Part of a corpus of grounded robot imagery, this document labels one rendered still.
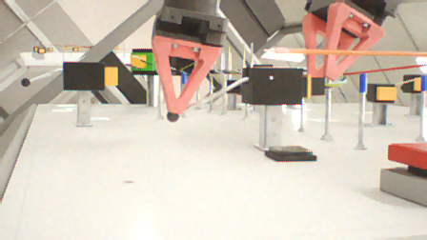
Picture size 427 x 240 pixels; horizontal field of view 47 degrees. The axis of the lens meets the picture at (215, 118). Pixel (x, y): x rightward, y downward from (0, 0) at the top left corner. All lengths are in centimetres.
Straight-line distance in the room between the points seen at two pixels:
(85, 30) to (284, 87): 755
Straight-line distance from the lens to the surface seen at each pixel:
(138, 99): 151
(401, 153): 36
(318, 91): 55
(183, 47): 50
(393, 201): 35
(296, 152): 48
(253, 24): 165
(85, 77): 78
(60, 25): 799
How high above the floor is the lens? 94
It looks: 10 degrees up
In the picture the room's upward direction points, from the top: 48 degrees clockwise
